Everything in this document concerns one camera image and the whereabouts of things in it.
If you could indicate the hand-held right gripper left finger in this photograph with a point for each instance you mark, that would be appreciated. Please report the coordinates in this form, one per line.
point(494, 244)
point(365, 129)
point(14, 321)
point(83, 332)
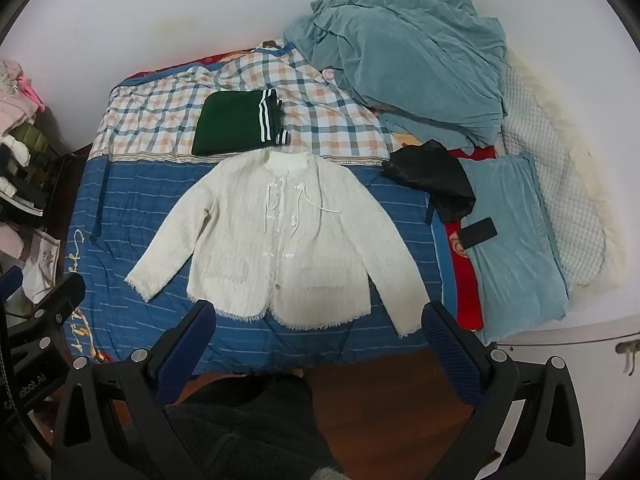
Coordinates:
point(186, 352)

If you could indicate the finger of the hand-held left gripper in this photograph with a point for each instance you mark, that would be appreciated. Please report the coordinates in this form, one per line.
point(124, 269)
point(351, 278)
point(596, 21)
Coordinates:
point(55, 305)
point(11, 280)

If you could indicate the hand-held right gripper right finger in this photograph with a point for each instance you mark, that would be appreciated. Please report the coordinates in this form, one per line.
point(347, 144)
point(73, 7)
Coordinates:
point(452, 355)

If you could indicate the white fringed tweed jacket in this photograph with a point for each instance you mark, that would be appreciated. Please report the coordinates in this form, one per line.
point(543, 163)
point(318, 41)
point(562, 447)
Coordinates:
point(285, 250)

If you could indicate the rack of clothes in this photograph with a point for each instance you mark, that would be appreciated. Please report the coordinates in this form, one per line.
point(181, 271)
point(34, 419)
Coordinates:
point(17, 160)

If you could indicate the white printed tote bag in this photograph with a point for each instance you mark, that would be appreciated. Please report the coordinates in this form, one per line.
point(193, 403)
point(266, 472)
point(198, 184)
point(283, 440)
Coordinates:
point(42, 262)

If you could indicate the red printed sheet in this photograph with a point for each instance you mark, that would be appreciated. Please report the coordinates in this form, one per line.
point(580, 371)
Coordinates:
point(462, 280)

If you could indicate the person's dark fleece clothing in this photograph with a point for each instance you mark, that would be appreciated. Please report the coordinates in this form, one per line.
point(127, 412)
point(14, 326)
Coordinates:
point(250, 430)

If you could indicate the teal pillow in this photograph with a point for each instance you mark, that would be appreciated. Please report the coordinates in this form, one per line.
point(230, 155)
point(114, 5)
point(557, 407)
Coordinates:
point(515, 250)

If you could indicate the black phone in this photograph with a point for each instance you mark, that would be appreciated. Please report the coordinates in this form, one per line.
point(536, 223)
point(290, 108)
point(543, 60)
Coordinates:
point(478, 233)

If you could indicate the blue striped bed sheet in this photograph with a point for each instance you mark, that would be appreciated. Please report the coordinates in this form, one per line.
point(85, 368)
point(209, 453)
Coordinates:
point(150, 220)

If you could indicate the white cabinet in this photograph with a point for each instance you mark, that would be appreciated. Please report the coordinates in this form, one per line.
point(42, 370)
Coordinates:
point(590, 340)

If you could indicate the black crumpled garment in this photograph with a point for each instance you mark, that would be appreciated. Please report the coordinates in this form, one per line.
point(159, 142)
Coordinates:
point(435, 180)

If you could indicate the white quilted blanket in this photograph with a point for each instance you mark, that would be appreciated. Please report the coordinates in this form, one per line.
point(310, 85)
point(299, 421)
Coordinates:
point(555, 170)

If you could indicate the folded green garment white stripes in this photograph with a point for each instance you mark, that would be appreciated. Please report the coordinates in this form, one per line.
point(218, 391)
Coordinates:
point(230, 122)

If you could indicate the plaid quilt cover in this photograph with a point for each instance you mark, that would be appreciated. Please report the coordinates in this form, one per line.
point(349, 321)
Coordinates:
point(320, 110)

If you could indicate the crumpled teal blanket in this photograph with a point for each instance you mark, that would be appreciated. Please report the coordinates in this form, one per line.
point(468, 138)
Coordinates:
point(410, 65)

